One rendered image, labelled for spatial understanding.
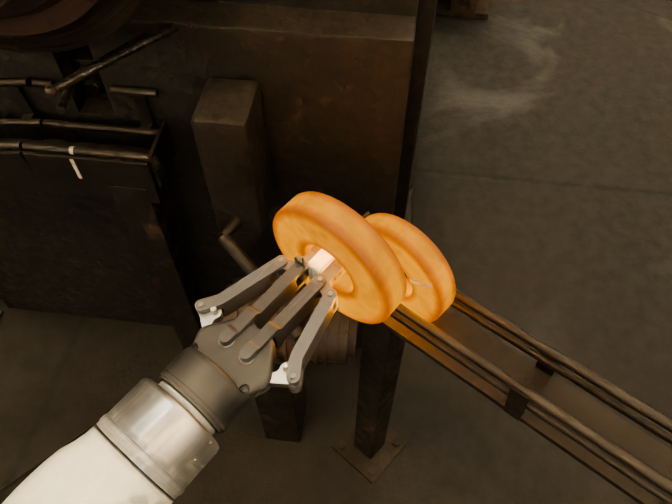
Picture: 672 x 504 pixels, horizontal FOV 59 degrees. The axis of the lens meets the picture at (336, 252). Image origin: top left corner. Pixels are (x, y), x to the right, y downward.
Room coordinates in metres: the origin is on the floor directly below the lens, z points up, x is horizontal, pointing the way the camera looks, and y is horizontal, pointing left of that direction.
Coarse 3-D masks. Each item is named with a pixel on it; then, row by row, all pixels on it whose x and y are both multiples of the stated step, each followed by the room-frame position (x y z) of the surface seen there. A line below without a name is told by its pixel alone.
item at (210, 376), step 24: (216, 336) 0.25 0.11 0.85; (240, 336) 0.25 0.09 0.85; (192, 360) 0.22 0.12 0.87; (216, 360) 0.23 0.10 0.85; (240, 360) 0.23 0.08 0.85; (264, 360) 0.23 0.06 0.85; (192, 384) 0.19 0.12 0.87; (216, 384) 0.20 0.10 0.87; (240, 384) 0.20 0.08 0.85; (264, 384) 0.21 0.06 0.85; (216, 408) 0.18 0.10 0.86; (240, 408) 0.19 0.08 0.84; (216, 432) 0.17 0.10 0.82
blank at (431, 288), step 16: (384, 224) 0.44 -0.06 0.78; (400, 224) 0.43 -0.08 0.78; (400, 240) 0.41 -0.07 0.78; (416, 240) 0.41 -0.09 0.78; (400, 256) 0.40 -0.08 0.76; (416, 256) 0.39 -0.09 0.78; (432, 256) 0.40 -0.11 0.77; (416, 272) 0.39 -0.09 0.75; (432, 272) 0.38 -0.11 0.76; (448, 272) 0.39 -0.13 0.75; (416, 288) 0.38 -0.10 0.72; (432, 288) 0.37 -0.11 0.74; (448, 288) 0.37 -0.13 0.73; (416, 304) 0.38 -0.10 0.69; (432, 304) 0.37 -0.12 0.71; (448, 304) 0.37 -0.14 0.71; (432, 320) 0.36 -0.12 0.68
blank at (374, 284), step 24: (312, 192) 0.38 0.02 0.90; (288, 216) 0.36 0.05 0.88; (312, 216) 0.35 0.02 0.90; (336, 216) 0.34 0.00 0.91; (360, 216) 0.34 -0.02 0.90; (288, 240) 0.37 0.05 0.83; (312, 240) 0.35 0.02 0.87; (336, 240) 0.32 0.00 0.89; (360, 240) 0.32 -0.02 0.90; (384, 240) 0.33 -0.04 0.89; (360, 264) 0.31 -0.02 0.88; (384, 264) 0.31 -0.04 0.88; (336, 288) 0.33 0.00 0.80; (360, 288) 0.31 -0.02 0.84; (384, 288) 0.29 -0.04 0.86; (360, 312) 0.31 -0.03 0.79; (384, 312) 0.29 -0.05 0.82
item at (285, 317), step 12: (324, 276) 0.31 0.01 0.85; (312, 288) 0.30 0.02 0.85; (300, 300) 0.29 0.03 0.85; (312, 300) 0.29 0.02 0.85; (288, 312) 0.27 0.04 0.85; (300, 312) 0.28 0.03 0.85; (276, 324) 0.26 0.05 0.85; (288, 324) 0.26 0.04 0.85; (264, 336) 0.25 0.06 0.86; (276, 336) 0.25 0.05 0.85; (252, 348) 0.23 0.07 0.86; (276, 348) 0.25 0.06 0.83
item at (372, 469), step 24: (384, 336) 0.40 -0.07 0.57; (360, 360) 0.43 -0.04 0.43; (384, 360) 0.39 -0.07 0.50; (360, 384) 0.42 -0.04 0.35; (384, 384) 0.40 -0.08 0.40; (360, 408) 0.42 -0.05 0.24; (384, 408) 0.41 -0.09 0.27; (360, 432) 0.42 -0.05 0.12; (384, 432) 0.42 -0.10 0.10; (360, 456) 0.40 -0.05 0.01; (384, 456) 0.40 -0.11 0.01
